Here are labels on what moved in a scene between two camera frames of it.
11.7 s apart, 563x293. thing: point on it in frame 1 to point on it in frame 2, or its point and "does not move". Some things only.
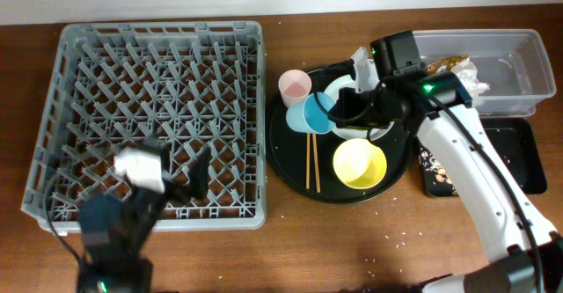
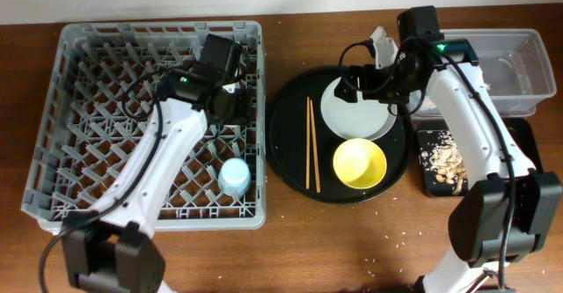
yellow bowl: (359, 164) does not move
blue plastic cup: (308, 117) to (234, 176)
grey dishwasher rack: (187, 85) does not move
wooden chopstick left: (308, 157) does not move
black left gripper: (197, 183) to (244, 97)
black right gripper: (347, 101) to (368, 72)
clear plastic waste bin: (514, 62) does not move
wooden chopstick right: (316, 163) does not move
